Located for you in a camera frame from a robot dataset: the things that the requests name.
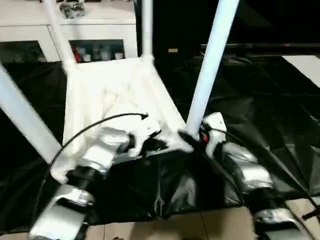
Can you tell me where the white plastic table top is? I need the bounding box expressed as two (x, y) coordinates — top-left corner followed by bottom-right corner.
(49, 55), (195, 184)

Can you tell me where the white plastic table leg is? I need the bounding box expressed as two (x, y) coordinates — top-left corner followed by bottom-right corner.
(140, 0), (155, 64)
(185, 0), (237, 136)
(44, 0), (78, 74)
(0, 61), (63, 164)

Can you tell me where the black mat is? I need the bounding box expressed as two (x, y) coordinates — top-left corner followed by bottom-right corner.
(0, 52), (320, 226)

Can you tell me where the long black bar device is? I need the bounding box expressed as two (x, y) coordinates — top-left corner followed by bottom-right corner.
(199, 42), (320, 51)

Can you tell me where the white flat board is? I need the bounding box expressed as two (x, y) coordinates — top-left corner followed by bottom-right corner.
(280, 54), (320, 89)

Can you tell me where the white glass-door cabinet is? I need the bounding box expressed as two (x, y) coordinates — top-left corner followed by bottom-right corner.
(0, 0), (138, 64)

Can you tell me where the black tripod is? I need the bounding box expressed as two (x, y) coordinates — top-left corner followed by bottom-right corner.
(301, 206), (320, 221)

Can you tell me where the dark grey bundle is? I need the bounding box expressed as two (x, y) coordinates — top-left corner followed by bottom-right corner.
(59, 1), (86, 20)

